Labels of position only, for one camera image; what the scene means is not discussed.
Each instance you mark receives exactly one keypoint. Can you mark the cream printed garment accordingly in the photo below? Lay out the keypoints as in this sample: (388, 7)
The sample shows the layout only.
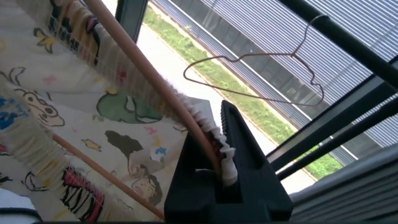
(77, 124)

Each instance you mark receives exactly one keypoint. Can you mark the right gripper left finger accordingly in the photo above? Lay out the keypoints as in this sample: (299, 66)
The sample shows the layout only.
(189, 199)

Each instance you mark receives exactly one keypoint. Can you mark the black clothes rack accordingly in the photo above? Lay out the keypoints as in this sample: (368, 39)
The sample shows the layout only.
(357, 43)

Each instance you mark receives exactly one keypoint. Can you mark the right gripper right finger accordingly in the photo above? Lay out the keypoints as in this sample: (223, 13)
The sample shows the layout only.
(261, 196)

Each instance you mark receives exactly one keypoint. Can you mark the brown curtain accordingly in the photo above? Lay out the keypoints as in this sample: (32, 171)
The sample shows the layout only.
(357, 193)

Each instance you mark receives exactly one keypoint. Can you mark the pink clothes hanger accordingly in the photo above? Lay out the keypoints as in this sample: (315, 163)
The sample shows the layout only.
(292, 55)
(143, 62)

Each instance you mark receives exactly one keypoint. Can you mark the window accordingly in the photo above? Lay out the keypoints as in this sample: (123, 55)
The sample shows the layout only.
(130, 15)

